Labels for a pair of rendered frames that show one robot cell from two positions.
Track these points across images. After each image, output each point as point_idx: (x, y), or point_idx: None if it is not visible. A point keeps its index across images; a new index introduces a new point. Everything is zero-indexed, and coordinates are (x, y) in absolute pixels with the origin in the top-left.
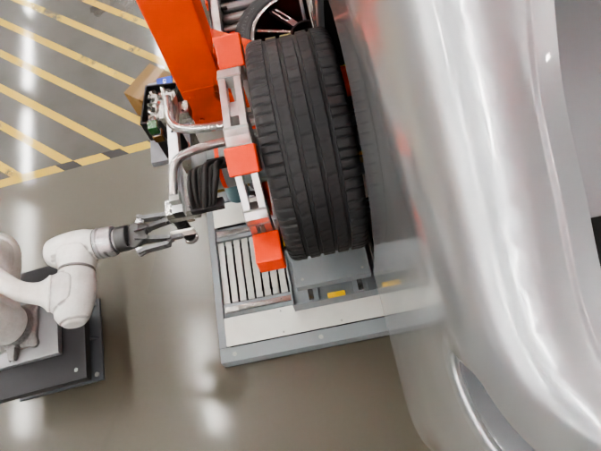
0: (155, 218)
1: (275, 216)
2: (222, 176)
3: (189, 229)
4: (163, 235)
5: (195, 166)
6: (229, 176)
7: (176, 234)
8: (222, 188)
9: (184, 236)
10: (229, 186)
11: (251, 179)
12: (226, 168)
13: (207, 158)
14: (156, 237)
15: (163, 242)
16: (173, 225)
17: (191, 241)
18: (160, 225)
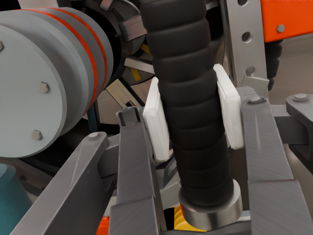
0: (86, 205)
1: (159, 172)
2: (77, 33)
3: (221, 67)
4: (252, 119)
5: (0, 22)
6: (86, 35)
7: (242, 97)
8: (92, 86)
9: (225, 162)
10: (98, 78)
11: (109, 51)
12: (67, 18)
13: (9, 10)
14: (270, 143)
15: (312, 108)
16: (166, 151)
17: (234, 183)
18: (153, 170)
